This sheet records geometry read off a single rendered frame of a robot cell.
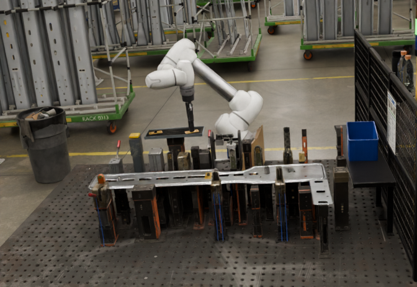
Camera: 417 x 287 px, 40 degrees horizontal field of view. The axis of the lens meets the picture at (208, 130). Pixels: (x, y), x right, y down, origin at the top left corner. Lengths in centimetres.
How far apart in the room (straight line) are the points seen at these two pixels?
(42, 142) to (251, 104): 268
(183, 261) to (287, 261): 55
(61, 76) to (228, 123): 404
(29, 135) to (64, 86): 183
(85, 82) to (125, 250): 450
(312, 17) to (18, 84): 499
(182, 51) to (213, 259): 153
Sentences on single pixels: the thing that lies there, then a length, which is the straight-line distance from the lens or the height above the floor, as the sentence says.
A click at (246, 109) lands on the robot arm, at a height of 114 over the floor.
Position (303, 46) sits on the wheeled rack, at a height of 25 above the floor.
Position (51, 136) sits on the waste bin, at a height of 51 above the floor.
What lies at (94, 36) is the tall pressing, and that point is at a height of 58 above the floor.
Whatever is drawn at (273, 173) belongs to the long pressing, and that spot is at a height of 100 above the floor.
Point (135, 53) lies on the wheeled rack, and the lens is 1069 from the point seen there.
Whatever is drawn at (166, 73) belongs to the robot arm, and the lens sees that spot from 342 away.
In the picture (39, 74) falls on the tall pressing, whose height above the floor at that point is 75.
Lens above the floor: 238
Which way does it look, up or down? 20 degrees down
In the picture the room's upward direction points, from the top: 6 degrees counter-clockwise
